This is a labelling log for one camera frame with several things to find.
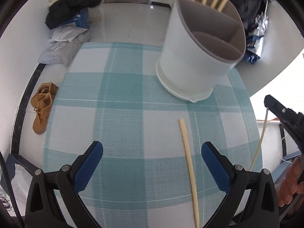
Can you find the cream wooden chopstick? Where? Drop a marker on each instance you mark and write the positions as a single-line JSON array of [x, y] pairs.
[[188, 161], [262, 135]]

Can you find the grey plastic parcel bag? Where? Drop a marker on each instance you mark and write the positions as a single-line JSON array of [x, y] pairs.
[[61, 52]]

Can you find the white plastic parcel bag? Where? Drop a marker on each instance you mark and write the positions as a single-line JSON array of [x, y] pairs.
[[66, 33]]

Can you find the blue cardboard box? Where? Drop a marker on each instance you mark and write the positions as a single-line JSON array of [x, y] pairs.
[[79, 19]]

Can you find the white utensil holder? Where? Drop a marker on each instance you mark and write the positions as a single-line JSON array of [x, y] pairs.
[[190, 64]]

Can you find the tan suede boot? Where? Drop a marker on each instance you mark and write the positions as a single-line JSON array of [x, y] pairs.
[[41, 121], [45, 92]]

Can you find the dark blue cardboard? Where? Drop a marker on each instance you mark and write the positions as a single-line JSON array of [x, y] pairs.
[[10, 161]]

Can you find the black backpack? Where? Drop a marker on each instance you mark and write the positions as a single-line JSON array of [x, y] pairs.
[[249, 4]]

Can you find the person's right hand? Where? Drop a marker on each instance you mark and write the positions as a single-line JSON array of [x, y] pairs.
[[288, 182]]

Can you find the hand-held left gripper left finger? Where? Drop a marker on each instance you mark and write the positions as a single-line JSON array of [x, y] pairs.
[[89, 168]]

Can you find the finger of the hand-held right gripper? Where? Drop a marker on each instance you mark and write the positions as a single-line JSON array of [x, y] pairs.
[[285, 116]]

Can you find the black jacket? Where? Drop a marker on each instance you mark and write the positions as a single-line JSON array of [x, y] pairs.
[[71, 2]]

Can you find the silver folded umbrella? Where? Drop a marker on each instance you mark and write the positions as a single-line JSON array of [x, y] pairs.
[[257, 22]]

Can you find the teal checked tablecloth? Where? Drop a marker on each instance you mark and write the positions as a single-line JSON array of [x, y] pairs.
[[123, 114]]

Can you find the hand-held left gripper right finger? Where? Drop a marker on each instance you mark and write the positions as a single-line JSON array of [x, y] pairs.
[[216, 168]]

